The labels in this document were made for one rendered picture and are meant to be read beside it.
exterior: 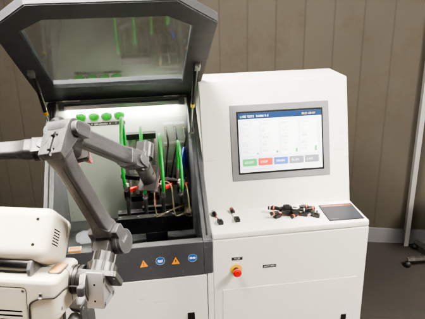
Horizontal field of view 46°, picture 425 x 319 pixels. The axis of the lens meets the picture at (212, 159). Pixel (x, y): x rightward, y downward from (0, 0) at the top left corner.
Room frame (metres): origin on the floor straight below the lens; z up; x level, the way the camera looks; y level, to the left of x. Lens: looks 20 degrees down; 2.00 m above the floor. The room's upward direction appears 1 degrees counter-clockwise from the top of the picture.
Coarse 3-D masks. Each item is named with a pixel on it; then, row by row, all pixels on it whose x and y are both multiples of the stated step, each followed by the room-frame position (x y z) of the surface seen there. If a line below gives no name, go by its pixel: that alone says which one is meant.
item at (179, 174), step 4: (176, 140) 2.11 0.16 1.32; (176, 144) 2.14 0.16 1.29; (176, 148) 2.16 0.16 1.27; (180, 148) 2.04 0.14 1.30; (176, 152) 2.16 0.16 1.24; (180, 152) 2.02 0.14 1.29; (176, 156) 2.17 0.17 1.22; (180, 156) 2.00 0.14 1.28; (176, 160) 2.17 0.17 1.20; (180, 160) 1.99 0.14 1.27; (176, 164) 2.18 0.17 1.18; (180, 164) 1.98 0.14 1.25; (176, 168) 2.18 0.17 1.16; (180, 168) 1.97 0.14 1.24; (176, 172) 2.17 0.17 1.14; (180, 172) 1.96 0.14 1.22; (176, 176) 2.18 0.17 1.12; (180, 176) 1.96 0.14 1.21; (180, 180) 1.96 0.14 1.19; (180, 184) 1.96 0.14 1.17; (180, 188) 1.97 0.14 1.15; (180, 192) 2.00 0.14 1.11
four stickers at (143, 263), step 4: (176, 256) 1.84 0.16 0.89; (188, 256) 1.84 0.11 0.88; (192, 256) 1.85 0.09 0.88; (196, 256) 1.85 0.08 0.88; (140, 260) 1.82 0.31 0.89; (144, 260) 1.82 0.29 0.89; (156, 260) 1.83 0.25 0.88; (160, 260) 1.83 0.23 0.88; (164, 260) 1.83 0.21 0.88; (172, 260) 1.84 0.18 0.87; (176, 260) 1.84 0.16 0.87; (188, 260) 1.84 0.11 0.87; (192, 260) 1.85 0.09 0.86; (196, 260) 1.85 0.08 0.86; (140, 264) 1.82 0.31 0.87; (144, 264) 1.82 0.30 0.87; (148, 264) 1.82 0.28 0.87; (156, 264) 1.83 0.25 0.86; (160, 264) 1.83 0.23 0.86; (164, 264) 1.83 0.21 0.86; (172, 264) 1.83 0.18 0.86; (176, 264) 1.84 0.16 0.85
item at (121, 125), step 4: (120, 120) 2.07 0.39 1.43; (120, 124) 2.03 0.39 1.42; (124, 124) 2.21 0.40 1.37; (120, 128) 2.01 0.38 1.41; (124, 128) 2.22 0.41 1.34; (120, 132) 1.99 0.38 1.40; (124, 132) 2.23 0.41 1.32; (120, 136) 1.97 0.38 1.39; (124, 136) 2.24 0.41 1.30; (120, 140) 1.95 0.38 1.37; (124, 140) 2.25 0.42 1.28; (124, 144) 2.25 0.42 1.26; (124, 172) 1.89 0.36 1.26; (124, 176) 1.89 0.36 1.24; (124, 180) 1.90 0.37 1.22; (124, 184) 1.91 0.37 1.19
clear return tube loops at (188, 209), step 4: (184, 180) 2.10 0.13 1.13; (172, 188) 2.06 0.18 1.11; (172, 192) 2.03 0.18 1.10; (172, 196) 2.01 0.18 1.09; (188, 196) 2.01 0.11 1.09; (188, 200) 2.00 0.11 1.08; (184, 204) 2.07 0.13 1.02; (188, 204) 1.99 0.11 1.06; (188, 208) 1.99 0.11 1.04; (156, 212) 1.98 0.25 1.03; (164, 212) 2.02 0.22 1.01; (184, 212) 2.03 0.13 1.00; (188, 212) 2.07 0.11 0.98
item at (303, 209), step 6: (288, 204) 2.02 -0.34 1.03; (306, 204) 2.05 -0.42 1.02; (282, 210) 2.01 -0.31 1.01; (288, 210) 2.01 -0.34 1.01; (294, 210) 2.01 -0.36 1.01; (300, 210) 2.02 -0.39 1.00; (306, 210) 2.03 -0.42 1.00; (312, 210) 2.03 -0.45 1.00; (276, 216) 1.99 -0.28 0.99; (294, 216) 1.99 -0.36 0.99; (306, 216) 2.00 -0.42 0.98; (312, 216) 2.00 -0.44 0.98; (318, 216) 1.99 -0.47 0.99
